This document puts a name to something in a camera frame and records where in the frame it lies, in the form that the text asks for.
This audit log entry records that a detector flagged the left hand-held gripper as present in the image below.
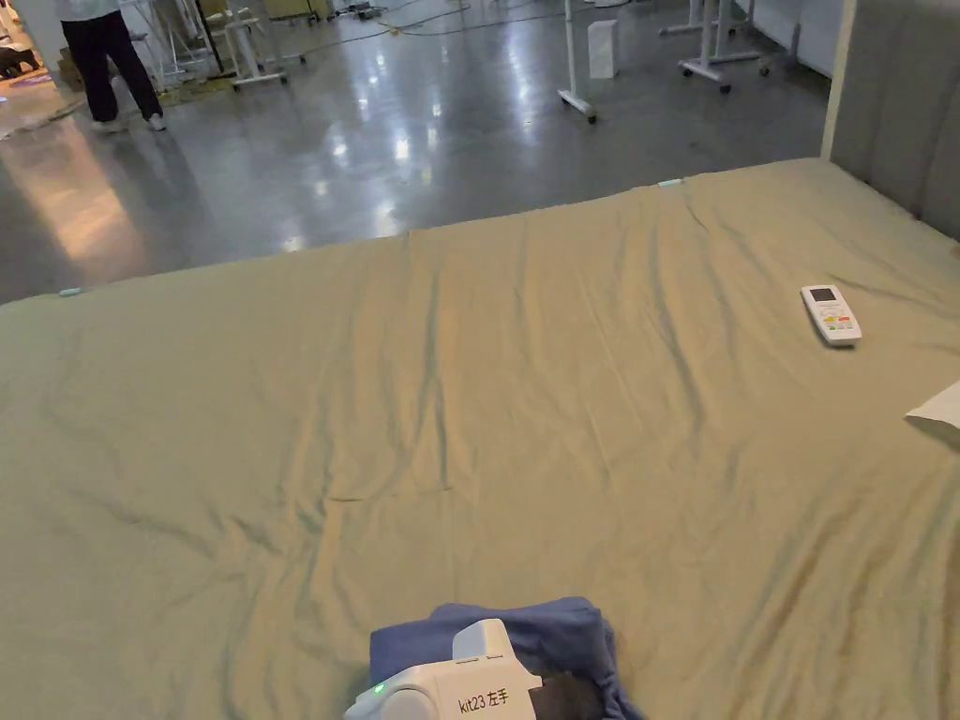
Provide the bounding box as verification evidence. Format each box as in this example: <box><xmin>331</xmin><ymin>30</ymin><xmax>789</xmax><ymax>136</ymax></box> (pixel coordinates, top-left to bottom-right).
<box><xmin>343</xmin><ymin>618</ymin><xmax>605</xmax><ymax>720</ymax></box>

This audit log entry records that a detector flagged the blue garment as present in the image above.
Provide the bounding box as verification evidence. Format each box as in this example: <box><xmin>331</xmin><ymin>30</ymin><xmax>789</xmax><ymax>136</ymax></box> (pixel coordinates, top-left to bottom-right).
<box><xmin>369</xmin><ymin>596</ymin><xmax>649</xmax><ymax>720</ymax></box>

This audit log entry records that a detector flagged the bed with beige sheet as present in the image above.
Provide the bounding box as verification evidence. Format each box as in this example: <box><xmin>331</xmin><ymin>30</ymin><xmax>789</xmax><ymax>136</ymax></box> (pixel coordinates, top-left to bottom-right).
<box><xmin>0</xmin><ymin>157</ymin><xmax>960</xmax><ymax>720</ymax></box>

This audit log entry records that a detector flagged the white remote control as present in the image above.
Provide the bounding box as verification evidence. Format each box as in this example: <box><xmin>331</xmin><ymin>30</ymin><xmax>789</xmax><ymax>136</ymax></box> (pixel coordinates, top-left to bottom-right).
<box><xmin>799</xmin><ymin>284</ymin><xmax>864</xmax><ymax>347</ymax></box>

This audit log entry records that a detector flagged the white paper sheet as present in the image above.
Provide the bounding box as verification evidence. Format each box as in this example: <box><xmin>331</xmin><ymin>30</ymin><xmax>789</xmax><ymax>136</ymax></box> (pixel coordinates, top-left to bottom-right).
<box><xmin>904</xmin><ymin>380</ymin><xmax>960</xmax><ymax>430</ymax></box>

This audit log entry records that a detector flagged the white rolling table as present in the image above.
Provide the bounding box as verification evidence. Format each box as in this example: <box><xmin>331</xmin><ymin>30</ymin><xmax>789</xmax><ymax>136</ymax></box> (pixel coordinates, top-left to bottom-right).
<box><xmin>556</xmin><ymin>0</ymin><xmax>600</xmax><ymax>125</ymax></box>
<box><xmin>659</xmin><ymin>0</ymin><xmax>803</xmax><ymax>95</ymax></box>
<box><xmin>214</xmin><ymin>0</ymin><xmax>308</xmax><ymax>93</ymax></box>

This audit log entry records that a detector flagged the white carton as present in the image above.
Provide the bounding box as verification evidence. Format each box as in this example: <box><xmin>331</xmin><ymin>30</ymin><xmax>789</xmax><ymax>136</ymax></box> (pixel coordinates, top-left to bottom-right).
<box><xmin>588</xmin><ymin>20</ymin><xmax>620</xmax><ymax>80</ymax></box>

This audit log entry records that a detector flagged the grey padded headboard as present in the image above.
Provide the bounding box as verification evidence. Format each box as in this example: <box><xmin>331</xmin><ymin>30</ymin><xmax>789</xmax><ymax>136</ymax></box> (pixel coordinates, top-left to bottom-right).
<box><xmin>821</xmin><ymin>0</ymin><xmax>960</xmax><ymax>243</ymax></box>

